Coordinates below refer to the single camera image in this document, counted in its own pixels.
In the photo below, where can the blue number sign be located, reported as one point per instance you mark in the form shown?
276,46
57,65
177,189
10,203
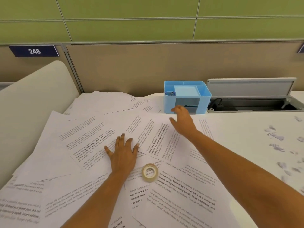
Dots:
301,49
19,51

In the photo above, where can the purple stapler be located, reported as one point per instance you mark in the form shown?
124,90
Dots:
170,93

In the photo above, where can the person's left hand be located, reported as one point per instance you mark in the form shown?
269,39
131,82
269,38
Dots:
123,159

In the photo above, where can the person's left forearm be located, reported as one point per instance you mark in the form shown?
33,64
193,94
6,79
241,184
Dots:
99,201

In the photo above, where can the blue desk organizer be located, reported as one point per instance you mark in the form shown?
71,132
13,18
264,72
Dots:
204,102

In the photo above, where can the white desk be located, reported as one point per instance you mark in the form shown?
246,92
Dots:
237,130

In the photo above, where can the heap of paper scraps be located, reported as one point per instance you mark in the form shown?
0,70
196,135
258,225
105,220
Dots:
278,137

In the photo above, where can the person's right forearm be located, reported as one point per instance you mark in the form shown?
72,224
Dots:
237,175

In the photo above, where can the clear tape roll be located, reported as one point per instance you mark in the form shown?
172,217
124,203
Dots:
150,180

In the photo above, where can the grey partition post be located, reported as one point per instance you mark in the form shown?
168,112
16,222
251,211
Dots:
72,68

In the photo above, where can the pile of printed papers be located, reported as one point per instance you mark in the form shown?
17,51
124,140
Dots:
78,130

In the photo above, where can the person's right hand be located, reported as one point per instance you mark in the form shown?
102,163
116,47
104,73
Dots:
186,123

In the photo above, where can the beige partition panel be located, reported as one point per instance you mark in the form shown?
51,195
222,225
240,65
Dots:
142,66
9,68

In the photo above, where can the white side divider panel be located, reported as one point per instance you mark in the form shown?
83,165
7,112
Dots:
35,104

